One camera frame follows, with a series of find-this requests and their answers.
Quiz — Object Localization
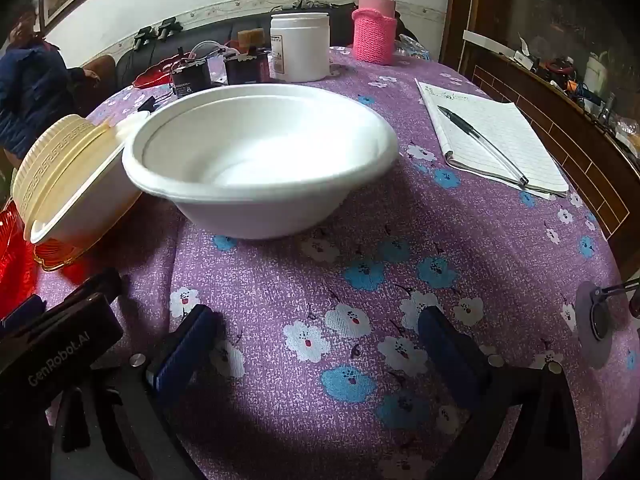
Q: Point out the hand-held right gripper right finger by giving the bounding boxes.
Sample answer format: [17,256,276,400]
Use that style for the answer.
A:
[418,306,585,480]

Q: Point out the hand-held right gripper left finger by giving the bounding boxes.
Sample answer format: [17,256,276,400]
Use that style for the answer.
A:
[119,304,219,480]

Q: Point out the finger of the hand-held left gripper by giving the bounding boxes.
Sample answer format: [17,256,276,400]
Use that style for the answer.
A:
[0,267,124,333]

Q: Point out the red plate with gold rim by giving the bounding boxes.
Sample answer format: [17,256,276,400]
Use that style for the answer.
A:
[132,57,176,90]
[0,195,146,318]

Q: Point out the cream patterned plastic bowl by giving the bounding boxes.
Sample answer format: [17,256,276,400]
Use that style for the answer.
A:
[11,112,151,247]

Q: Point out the large white bowl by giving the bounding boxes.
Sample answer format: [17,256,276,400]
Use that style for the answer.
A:
[121,83,400,240]

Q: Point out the purple floral tablecloth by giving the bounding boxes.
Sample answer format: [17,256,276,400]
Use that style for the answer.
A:
[35,47,640,480]

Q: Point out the eyeglasses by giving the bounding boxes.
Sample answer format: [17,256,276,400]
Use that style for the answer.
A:
[575,280,640,368]

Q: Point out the brown armchair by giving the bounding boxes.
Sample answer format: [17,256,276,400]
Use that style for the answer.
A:
[80,55,117,111]

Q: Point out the black ballpoint pen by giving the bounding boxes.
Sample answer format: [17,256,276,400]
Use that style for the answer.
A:
[437,105,530,188]

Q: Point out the black leather sofa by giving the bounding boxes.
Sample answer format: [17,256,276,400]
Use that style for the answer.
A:
[116,4,418,92]

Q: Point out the black power adapter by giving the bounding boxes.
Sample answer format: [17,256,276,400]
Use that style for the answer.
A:
[170,57,213,97]

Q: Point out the lined paper notebook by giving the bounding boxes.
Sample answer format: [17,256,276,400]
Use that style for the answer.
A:
[415,79,570,198]

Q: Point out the wooden cabinet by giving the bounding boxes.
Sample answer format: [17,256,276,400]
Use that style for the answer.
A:
[440,0,640,281]

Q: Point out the clear plastic packet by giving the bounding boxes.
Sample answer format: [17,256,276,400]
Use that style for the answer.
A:
[395,35,432,62]

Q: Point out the white plastic jar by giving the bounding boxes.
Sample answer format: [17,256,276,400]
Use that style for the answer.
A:
[270,12,331,83]

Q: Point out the bottle in pink knit sleeve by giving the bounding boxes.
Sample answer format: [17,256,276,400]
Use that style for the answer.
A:
[351,0,398,66]

